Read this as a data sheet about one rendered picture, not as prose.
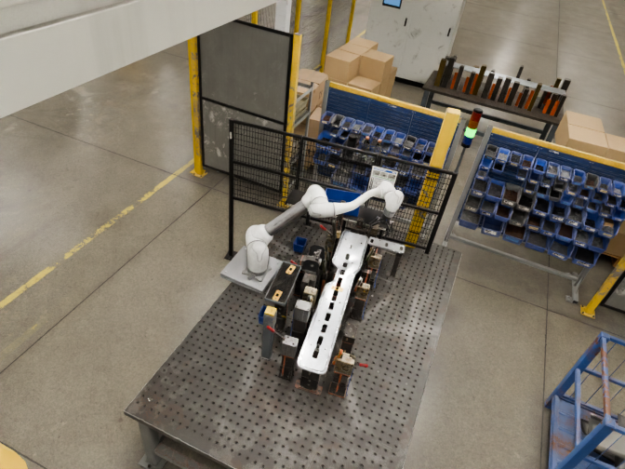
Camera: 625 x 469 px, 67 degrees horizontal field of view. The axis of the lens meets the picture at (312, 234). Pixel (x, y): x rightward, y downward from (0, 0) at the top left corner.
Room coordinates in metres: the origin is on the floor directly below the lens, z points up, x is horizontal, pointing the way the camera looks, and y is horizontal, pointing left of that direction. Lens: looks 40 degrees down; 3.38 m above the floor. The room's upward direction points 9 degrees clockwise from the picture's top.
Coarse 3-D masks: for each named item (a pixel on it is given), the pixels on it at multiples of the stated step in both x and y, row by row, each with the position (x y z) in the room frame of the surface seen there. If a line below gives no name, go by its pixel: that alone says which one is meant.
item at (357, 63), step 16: (352, 48) 7.38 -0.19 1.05; (368, 48) 7.49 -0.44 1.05; (336, 64) 6.85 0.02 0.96; (352, 64) 6.91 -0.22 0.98; (368, 64) 7.09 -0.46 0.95; (384, 64) 7.00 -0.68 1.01; (336, 80) 6.84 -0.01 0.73; (352, 80) 6.90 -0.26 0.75; (368, 80) 6.99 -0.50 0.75; (384, 80) 7.14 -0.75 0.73
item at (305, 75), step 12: (300, 72) 6.14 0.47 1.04; (312, 72) 6.20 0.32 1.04; (324, 84) 6.02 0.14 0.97; (312, 96) 5.59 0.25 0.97; (312, 108) 5.66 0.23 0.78; (312, 120) 5.43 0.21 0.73; (300, 132) 5.62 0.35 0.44; (312, 132) 5.42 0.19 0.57; (312, 144) 5.42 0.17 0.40; (312, 156) 5.41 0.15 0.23
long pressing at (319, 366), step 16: (352, 240) 2.88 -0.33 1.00; (368, 240) 2.92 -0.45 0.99; (336, 256) 2.66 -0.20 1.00; (352, 256) 2.69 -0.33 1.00; (352, 272) 2.52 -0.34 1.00; (320, 304) 2.15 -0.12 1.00; (336, 304) 2.17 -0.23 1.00; (320, 320) 2.02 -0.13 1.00; (336, 320) 2.04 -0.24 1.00; (336, 336) 1.91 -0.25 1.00; (304, 352) 1.75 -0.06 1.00; (320, 352) 1.77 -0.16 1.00; (304, 368) 1.64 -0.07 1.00; (320, 368) 1.65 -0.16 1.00
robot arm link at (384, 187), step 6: (378, 186) 3.08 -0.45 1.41; (384, 186) 3.06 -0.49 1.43; (390, 186) 3.06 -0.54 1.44; (366, 192) 3.01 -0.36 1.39; (372, 192) 3.02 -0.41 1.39; (378, 192) 3.03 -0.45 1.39; (384, 192) 3.02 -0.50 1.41; (360, 198) 2.92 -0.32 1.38; (366, 198) 2.96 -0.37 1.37; (384, 198) 3.02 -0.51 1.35; (336, 204) 2.81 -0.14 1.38; (342, 204) 2.82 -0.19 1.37; (348, 204) 2.84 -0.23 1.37; (354, 204) 2.85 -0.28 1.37; (360, 204) 2.89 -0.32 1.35; (336, 210) 2.77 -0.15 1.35; (342, 210) 2.79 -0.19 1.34; (348, 210) 2.81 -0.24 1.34
